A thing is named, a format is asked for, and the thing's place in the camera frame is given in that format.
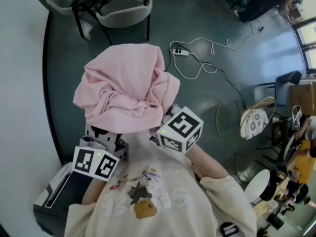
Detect left hand-held gripper camera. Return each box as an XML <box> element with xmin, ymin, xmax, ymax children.
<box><xmin>82</xmin><ymin>136</ymin><xmax>106</xmax><ymax>150</ymax></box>

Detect white floral bag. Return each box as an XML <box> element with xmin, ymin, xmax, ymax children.
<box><xmin>240</xmin><ymin>107</ymin><xmax>269</xmax><ymax>140</ymax></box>

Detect small black white device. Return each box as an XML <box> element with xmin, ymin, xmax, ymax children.
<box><xmin>220</xmin><ymin>221</ymin><xmax>239</xmax><ymax>237</ymax></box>

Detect person's left forearm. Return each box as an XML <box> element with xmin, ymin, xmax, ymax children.
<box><xmin>81</xmin><ymin>176</ymin><xmax>109</xmax><ymax>206</ymax></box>

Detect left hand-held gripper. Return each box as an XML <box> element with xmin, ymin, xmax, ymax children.
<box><xmin>72</xmin><ymin>123</ymin><xmax>129</xmax><ymax>182</ymax></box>

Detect white power strip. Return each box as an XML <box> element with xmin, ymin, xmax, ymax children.
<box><xmin>172</xmin><ymin>48</ymin><xmax>190</xmax><ymax>57</ymax></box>

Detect pink clothes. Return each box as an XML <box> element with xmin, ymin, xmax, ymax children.
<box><xmin>73</xmin><ymin>43</ymin><xmax>181</xmax><ymax>134</ymax></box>

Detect white round stool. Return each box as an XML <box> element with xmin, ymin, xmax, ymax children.
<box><xmin>244</xmin><ymin>169</ymin><xmax>271</xmax><ymax>204</ymax></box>

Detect black chair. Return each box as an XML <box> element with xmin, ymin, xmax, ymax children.
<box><xmin>256</xmin><ymin>70</ymin><xmax>303</xmax><ymax>107</ymax></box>

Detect grey upholstered chair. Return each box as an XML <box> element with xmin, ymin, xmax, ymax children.
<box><xmin>45</xmin><ymin>0</ymin><xmax>86</xmax><ymax>38</ymax></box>
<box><xmin>95</xmin><ymin>0</ymin><xmax>153</xmax><ymax>45</ymax></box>

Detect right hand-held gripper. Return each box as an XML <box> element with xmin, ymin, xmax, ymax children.
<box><xmin>149</xmin><ymin>104</ymin><xmax>204</xmax><ymax>155</ymax></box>

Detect white floor cable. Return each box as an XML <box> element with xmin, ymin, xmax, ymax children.
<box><xmin>169</xmin><ymin>32</ymin><xmax>264</xmax><ymax>80</ymax></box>

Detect person's right forearm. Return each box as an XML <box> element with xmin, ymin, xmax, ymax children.
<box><xmin>185</xmin><ymin>143</ymin><xmax>229</xmax><ymax>185</ymax></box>

